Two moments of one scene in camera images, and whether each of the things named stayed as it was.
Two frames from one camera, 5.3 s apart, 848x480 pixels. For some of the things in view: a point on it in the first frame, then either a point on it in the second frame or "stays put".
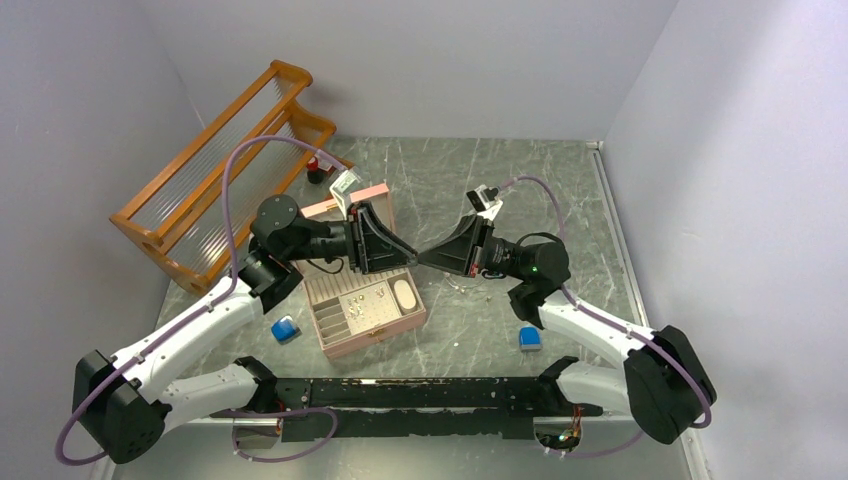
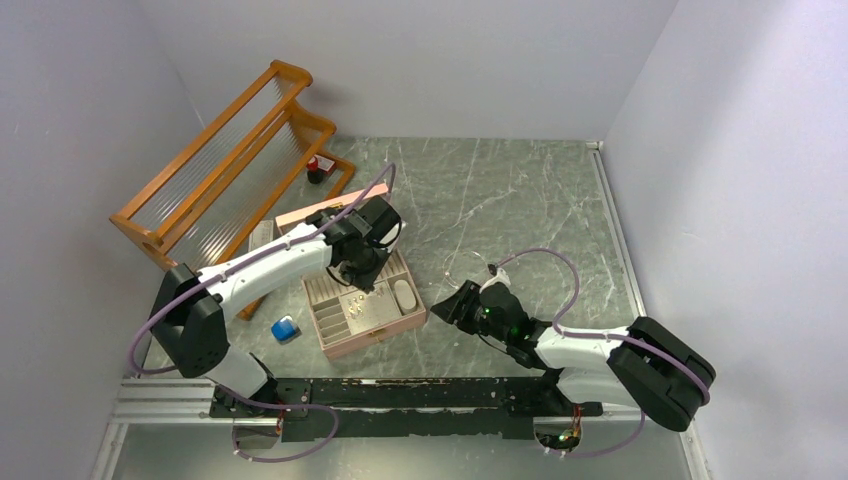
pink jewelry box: (351, 309) stays put
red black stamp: (314, 175) stays put
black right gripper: (465, 251) to (456, 309)
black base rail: (463, 407) stays put
